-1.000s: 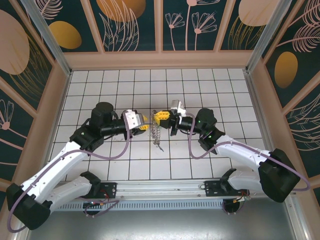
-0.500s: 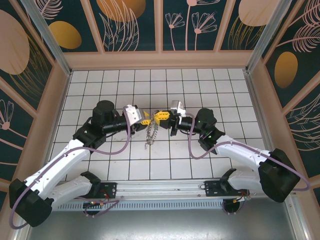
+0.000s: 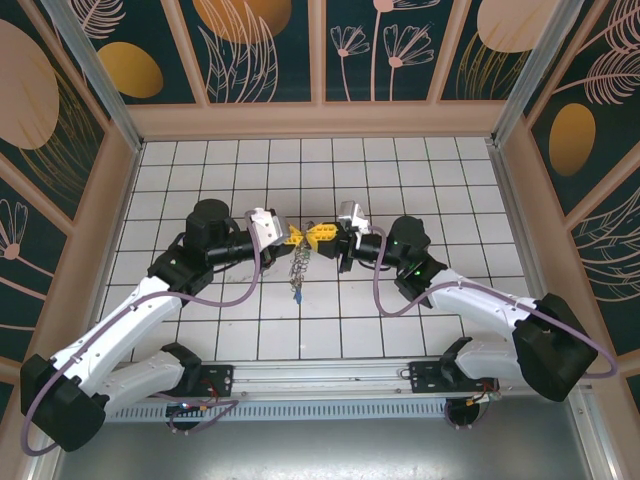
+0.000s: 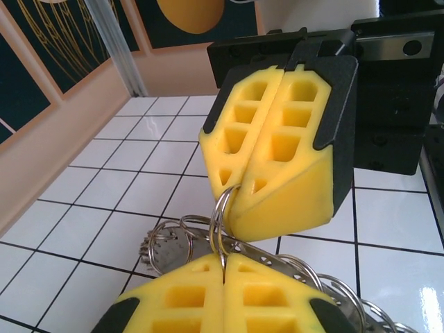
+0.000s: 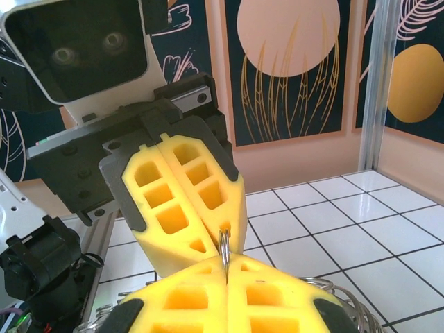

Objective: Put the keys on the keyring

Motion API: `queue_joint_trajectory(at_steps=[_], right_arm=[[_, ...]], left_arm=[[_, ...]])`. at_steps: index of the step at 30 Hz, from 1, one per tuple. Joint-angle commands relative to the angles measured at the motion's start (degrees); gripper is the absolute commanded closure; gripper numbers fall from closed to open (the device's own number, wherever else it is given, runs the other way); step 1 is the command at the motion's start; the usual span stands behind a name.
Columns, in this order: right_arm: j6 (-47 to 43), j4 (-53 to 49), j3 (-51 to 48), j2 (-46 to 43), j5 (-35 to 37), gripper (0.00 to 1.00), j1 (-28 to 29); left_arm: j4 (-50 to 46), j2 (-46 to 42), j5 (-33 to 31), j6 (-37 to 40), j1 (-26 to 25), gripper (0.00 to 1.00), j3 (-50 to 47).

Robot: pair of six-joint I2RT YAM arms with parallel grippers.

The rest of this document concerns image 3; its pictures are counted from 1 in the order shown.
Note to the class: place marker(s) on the blue key tag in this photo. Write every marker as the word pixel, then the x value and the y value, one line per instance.
pixel 298 298

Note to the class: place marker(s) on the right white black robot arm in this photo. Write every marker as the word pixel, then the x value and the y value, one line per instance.
pixel 480 305

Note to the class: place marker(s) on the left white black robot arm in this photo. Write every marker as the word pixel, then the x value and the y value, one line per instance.
pixel 125 320

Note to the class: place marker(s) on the dark panel pink flowers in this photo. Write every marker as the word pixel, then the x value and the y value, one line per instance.
pixel 370 75

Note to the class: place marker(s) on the dark panel orange circle leaves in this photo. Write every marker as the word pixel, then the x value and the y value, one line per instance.
pixel 250 65

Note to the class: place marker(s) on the dark panel peach circle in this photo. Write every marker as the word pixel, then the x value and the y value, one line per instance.
pixel 475 65

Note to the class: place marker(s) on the dark panel single pink flower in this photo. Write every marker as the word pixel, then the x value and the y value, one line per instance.
pixel 25 280

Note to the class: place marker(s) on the dark panel pink feather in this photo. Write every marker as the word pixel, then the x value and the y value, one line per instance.
pixel 615 270

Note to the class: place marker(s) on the dark panel large peach disc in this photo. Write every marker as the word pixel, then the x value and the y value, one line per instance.
pixel 30 100

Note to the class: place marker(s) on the dark panel feather orange oval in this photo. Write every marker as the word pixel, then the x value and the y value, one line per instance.
pixel 600 125

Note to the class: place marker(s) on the aluminium table edge rail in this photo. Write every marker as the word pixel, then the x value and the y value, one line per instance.
pixel 520 235

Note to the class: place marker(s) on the aluminium mounting rail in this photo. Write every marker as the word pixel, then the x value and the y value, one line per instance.
pixel 320 375

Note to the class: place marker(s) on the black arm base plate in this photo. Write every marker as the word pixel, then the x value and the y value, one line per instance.
pixel 220 380
pixel 425 380

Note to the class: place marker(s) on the aluminium corner post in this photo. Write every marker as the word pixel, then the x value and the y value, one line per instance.
pixel 92 75
pixel 535 75

